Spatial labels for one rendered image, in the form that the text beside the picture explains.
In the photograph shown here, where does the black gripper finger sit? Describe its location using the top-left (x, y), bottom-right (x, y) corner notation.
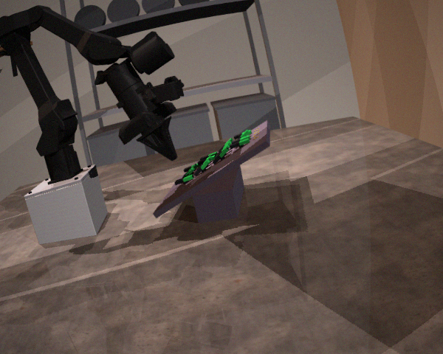
top-left (137, 119), bottom-right (177, 161)
top-left (165, 116), bottom-right (176, 153)

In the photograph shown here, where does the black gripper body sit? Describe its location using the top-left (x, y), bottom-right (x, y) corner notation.
top-left (117, 80), bottom-right (177, 144)

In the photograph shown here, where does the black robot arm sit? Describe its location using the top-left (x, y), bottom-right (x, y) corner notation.
top-left (0, 5), bottom-right (184, 185)

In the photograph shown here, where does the mauve switch panel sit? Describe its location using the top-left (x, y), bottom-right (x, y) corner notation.
top-left (153, 121), bottom-right (270, 223)

